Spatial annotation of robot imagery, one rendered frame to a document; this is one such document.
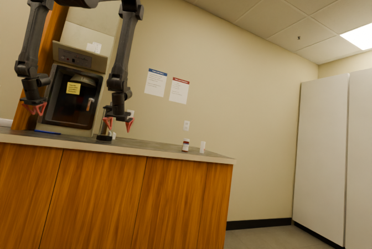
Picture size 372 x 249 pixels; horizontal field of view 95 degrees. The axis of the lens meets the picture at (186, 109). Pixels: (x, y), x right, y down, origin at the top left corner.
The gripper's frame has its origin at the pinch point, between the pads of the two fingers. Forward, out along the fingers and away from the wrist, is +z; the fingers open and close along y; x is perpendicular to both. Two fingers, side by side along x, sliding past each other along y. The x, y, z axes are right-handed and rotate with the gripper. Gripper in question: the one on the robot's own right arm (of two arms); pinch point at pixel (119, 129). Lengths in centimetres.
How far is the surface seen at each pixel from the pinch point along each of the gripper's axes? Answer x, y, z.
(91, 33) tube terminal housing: -50, 46, -46
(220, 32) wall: -173, -51, -67
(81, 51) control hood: -32, 42, -35
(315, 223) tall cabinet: -108, -208, 156
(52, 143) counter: 8.8, 31.4, 8.9
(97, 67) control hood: -38, 36, -24
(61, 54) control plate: -29, 54, -31
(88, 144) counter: 1.7, 17.4, 11.3
